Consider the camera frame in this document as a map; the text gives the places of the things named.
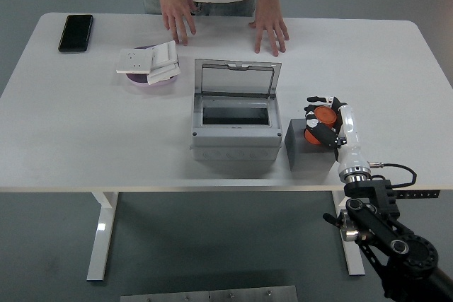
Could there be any grey metal plate with screws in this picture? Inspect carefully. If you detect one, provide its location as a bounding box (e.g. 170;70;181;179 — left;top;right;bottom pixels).
120;285;299;302

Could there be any grey box cover frame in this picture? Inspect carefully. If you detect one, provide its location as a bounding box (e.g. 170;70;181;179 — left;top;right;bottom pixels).
190;95;283;149

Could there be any grey junction box base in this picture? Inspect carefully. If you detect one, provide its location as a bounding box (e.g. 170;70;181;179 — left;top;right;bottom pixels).
190;144;280;161

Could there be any grey cube holder with hole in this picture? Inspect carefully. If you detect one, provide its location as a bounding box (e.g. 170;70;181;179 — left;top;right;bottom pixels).
284;117;340;172

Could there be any person's left hand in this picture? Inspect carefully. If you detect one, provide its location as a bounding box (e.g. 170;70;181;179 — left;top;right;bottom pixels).
248;3;290;57

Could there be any white wall socket plate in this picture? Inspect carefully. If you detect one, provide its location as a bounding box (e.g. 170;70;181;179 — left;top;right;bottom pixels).
115;48;155;75

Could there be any black perforated strip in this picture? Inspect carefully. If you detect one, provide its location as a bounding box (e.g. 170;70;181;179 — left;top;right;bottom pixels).
396;190;441;199

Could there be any transparent hinged box lid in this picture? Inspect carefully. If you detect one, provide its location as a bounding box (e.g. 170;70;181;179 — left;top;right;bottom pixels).
193;57;283;100

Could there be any black smartphone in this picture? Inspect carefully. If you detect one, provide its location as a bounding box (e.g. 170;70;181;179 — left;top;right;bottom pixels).
57;14;94;54

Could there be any orange cylindrical battery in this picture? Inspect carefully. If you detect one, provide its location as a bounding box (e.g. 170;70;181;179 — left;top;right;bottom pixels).
303;105;338;146

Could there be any white wall switch plate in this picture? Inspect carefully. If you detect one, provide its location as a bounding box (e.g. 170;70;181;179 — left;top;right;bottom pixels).
147;63;183;86
151;40;180;69

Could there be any person's right hand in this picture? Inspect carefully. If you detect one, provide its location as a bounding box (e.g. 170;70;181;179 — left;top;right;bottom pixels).
159;0;197;47

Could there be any purple bowl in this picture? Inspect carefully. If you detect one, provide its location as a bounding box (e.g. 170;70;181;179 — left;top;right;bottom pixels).
125;45;181;89

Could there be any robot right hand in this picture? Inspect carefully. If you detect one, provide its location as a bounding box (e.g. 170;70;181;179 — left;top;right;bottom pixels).
304;95;371;175

